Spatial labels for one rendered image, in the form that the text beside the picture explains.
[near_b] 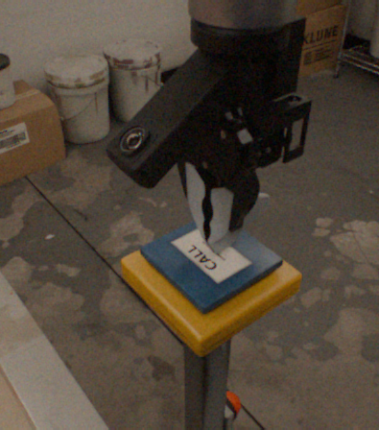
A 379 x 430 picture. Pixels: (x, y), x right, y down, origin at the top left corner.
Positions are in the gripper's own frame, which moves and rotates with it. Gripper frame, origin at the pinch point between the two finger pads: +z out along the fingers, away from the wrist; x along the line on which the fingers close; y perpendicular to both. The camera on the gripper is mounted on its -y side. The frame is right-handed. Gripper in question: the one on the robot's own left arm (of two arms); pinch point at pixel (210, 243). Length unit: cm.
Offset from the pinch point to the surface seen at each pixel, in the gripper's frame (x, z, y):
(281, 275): -5.3, 3.0, 4.5
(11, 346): -0.2, -0.7, -19.6
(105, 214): 124, 98, 50
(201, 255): 0.2, 1.2, -0.9
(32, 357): -2.1, -0.7, -18.8
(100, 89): 176, 69, 82
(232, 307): -5.3, 3.0, -1.8
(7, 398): -1.6, 2.8, -21.4
